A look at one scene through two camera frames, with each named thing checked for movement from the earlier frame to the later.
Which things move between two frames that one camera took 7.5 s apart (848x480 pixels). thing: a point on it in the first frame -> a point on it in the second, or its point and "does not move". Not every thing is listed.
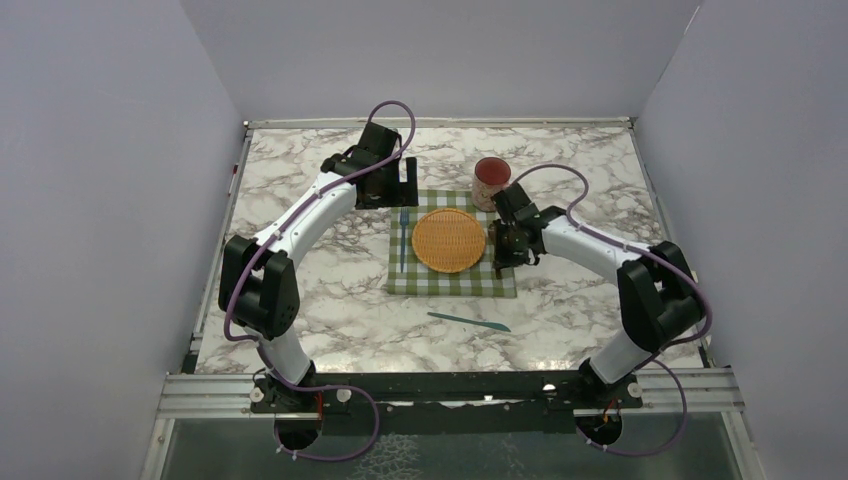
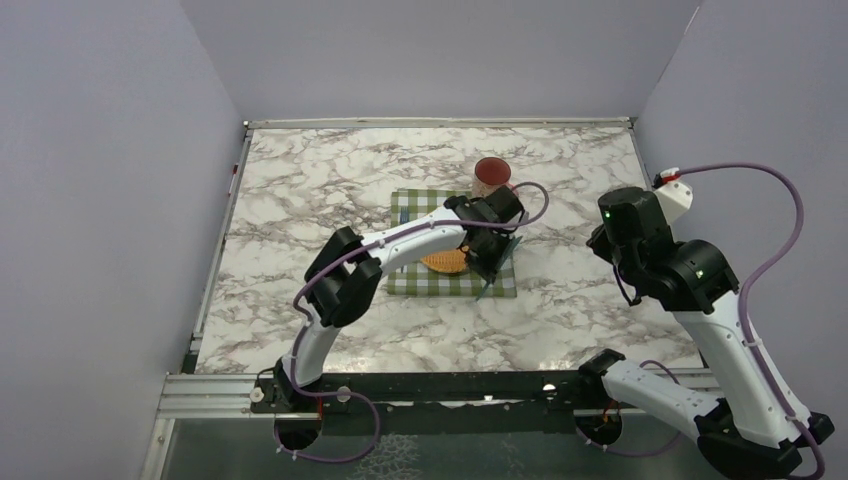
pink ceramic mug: [490, 175] does not move
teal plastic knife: [485, 324] -> [514, 242]
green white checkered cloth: [443, 247] does not move
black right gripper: [502, 258] -> [600, 243]
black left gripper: [402, 194] -> [487, 268]
